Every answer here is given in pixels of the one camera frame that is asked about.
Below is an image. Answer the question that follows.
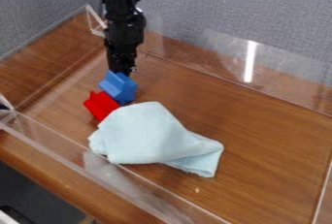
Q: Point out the light blue cloth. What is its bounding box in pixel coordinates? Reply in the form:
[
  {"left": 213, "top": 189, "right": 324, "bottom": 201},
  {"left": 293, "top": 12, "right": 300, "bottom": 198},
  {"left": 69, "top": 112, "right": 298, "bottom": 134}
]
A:
[{"left": 88, "top": 102, "right": 225, "bottom": 177}]

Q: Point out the clear acrylic enclosure wall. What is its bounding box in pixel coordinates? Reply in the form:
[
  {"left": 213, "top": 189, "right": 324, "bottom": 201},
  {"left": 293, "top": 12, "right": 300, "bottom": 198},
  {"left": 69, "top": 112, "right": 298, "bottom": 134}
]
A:
[{"left": 0, "top": 7, "right": 332, "bottom": 224}]

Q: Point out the red plastic block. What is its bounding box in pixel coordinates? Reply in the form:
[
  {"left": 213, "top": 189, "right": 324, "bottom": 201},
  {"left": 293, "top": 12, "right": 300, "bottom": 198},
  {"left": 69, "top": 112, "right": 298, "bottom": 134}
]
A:
[{"left": 83, "top": 91, "right": 120, "bottom": 121}]

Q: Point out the blue plastic block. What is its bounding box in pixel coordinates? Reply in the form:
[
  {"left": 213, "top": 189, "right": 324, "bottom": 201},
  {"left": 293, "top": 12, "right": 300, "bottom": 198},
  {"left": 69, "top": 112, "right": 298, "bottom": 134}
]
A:
[{"left": 99, "top": 71, "right": 138, "bottom": 106}]

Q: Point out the clear acrylic corner bracket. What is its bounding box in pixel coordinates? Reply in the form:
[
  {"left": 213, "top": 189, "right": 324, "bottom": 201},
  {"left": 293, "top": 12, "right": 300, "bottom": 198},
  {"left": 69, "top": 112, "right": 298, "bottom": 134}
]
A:
[{"left": 86, "top": 5, "right": 106, "bottom": 38}]

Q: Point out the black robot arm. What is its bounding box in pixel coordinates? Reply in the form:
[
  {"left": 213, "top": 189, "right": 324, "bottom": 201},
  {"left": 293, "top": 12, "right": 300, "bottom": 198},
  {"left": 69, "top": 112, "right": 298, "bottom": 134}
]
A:
[{"left": 102, "top": 0, "right": 146, "bottom": 76}]

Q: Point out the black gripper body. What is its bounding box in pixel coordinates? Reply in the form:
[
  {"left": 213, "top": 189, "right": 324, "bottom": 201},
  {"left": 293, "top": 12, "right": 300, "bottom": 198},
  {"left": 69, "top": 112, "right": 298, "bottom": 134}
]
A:
[{"left": 103, "top": 8, "right": 146, "bottom": 55}]

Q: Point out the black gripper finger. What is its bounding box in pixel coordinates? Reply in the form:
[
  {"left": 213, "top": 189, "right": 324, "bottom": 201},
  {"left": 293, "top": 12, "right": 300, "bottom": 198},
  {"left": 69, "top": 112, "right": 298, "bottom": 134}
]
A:
[
  {"left": 116, "top": 51, "right": 138, "bottom": 76},
  {"left": 104, "top": 40, "right": 119, "bottom": 72}
]

